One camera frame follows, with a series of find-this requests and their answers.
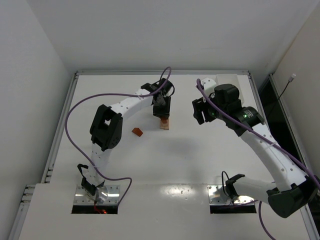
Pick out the long plain wood block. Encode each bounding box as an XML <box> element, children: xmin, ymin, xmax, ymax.
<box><xmin>160</xmin><ymin>120</ymin><xmax>170</xmax><ymax>130</ymax></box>

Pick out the orange triangular wood block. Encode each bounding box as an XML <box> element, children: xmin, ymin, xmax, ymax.
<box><xmin>131</xmin><ymin>127</ymin><xmax>143</xmax><ymax>137</ymax></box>

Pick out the white perforated plastic box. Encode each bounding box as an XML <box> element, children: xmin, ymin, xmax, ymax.
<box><xmin>216</xmin><ymin>74</ymin><xmax>244</xmax><ymax>103</ymax></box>

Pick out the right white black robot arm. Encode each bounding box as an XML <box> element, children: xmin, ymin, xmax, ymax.
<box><xmin>192</xmin><ymin>80</ymin><xmax>320</xmax><ymax>218</ymax></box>

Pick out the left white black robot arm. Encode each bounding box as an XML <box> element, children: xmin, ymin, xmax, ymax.
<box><xmin>76</xmin><ymin>78</ymin><xmax>175</xmax><ymax>197</ymax></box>

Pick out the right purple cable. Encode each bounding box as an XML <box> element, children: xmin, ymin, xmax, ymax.
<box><xmin>195</xmin><ymin>78</ymin><xmax>320</xmax><ymax>240</ymax></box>

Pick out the purple cable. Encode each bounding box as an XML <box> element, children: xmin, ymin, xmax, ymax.
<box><xmin>65</xmin><ymin>66</ymin><xmax>173</xmax><ymax>208</ymax></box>
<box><xmin>195</xmin><ymin>78</ymin><xmax>320</xmax><ymax>240</ymax></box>

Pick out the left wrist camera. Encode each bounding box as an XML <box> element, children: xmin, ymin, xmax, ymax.
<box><xmin>140</xmin><ymin>81</ymin><xmax>163</xmax><ymax>94</ymax></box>

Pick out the black wall cable white plug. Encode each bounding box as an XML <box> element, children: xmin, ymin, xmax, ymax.
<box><xmin>267</xmin><ymin>73</ymin><xmax>297</xmax><ymax>118</ymax></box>

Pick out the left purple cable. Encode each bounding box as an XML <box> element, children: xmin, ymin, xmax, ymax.
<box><xmin>65</xmin><ymin>66</ymin><xmax>173</xmax><ymax>208</ymax></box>

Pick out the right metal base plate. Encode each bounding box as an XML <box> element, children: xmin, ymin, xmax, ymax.
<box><xmin>207</xmin><ymin>185</ymin><xmax>256</xmax><ymax>207</ymax></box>

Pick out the metal base plate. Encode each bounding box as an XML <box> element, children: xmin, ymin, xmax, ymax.
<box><xmin>73</xmin><ymin>185</ymin><xmax>120</xmax><ymax>206</ymax></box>
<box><xmin>207</xmin><ymin>185</ymin><xmax>256</xmax><ymax>207</ymax></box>

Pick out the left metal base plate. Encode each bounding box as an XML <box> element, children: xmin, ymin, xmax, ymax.
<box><xmin>73</xmin><ymin>185</ymin><xmax>120</xmax><ymax>206</ymax></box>

